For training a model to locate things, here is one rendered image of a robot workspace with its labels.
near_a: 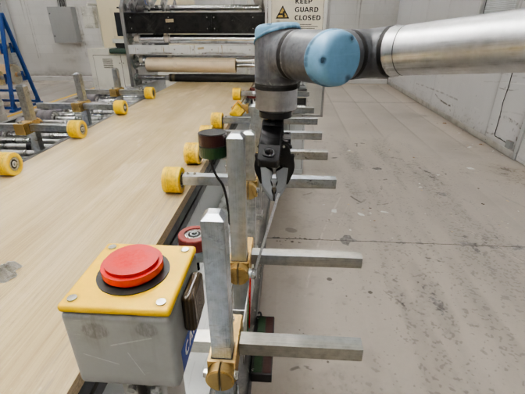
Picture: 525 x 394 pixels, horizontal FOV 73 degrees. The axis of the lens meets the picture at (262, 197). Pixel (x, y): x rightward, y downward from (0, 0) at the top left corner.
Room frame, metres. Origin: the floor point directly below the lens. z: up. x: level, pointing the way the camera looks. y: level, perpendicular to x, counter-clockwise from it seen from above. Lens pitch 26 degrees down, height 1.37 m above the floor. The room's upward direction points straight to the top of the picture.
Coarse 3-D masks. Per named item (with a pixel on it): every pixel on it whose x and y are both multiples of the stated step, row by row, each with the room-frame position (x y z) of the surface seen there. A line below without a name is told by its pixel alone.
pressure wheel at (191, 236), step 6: (186, 228) 0.77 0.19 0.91; (192, 228) 0.78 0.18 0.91; (198, 228) 0.78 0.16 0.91; (180, 234) 0.75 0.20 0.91; (186, 234) 0.75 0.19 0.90; (192, 234) 0.75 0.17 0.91; (198, 234) 0.75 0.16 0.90; (180, 240) 0.72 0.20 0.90; (186, 240) 0.72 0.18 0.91; (192, 240) 0.72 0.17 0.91; (198, 240) 0.72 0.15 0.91; (198, 246) 0.72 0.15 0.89; (198, 252) 0.72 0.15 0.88; (198, 264) 0.75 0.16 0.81
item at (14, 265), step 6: (6, 264) 0.62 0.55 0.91; (12, 264) 0.62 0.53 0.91; (18, 264) 0.62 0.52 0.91; (0, 270) 0.59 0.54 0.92; (6, 270) 0.59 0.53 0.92; (12, 270) 0.61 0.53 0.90; (0, 276) 0.58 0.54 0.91; (6, 276) 0.58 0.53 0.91; (12, 276) 0.59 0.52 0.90; (0, 282) 0.57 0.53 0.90
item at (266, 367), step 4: (268, 320) 0.67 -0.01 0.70; (272, 320) 0.67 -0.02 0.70; (268, 324) 0.65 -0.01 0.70; (272, 324) 0.65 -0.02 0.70; (268, 328) 0.64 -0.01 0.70; (272, 328) 0.64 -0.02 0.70; (268, 332) 0.63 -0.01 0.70; (272, 332) 0.63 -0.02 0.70; (264, 356) 0.56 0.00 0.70; (268, 356) 0.56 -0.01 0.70; (264, 360) 0.55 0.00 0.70; (268, 360) 0.55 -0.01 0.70; (264, 364) 0.54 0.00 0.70; (268, 364) 0.54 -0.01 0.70; (264, 368) 0.53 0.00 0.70; (268, 368) 0.53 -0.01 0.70; (264, 372) 0.52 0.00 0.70; (268, 372) 0.52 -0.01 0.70
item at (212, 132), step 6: (204, 132) 0.70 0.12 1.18; (210, 132) 0.70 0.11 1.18; (216, 132) 0.70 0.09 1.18; (222, 132) 0.70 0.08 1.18; (210, 162) 0.71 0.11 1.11; (216, 174) 0.71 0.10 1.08; (222, 186) 0.70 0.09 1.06; (228, 204) 0.70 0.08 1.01; (228, 210) 0.70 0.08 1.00; (228, 216) 0.70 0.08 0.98; (228, 222) 0.70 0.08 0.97
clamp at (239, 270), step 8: (248, 240) 0.78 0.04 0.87; (248, 248) 0.74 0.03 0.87; (248, 256) 0.70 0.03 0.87; (232, 264) 0.68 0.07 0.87; (240, 264) 0.67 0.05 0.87; (248, 264) 0.68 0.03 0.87; (232, 272) 0.66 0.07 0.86; (240, 272) 0.66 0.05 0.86; (232, 280) 0.66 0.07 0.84; (240, 280) 0.66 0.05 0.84
